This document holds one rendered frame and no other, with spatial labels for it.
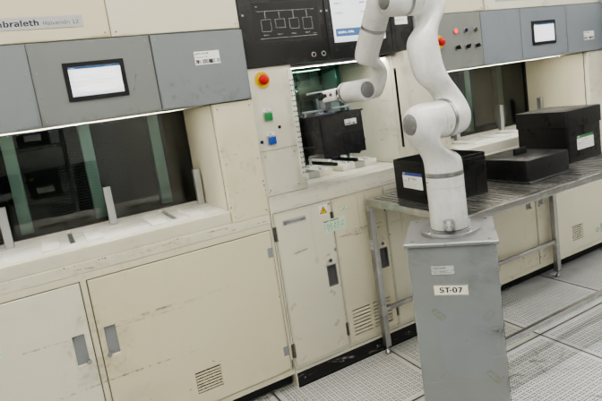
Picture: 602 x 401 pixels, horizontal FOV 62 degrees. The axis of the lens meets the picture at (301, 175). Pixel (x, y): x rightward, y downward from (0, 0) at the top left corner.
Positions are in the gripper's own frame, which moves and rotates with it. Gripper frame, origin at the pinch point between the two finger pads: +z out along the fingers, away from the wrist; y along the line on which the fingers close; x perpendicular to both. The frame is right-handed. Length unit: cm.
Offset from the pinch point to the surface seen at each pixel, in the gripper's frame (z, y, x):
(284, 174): 2.3, -23.7, -29.9
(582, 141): -37, 119, -40
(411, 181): -25, 21, -40
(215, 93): 0.8, -48.3, 7.2
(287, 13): 1.4, -11.6, 35.6
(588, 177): -60, 85, -50
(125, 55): 1, -79, 25
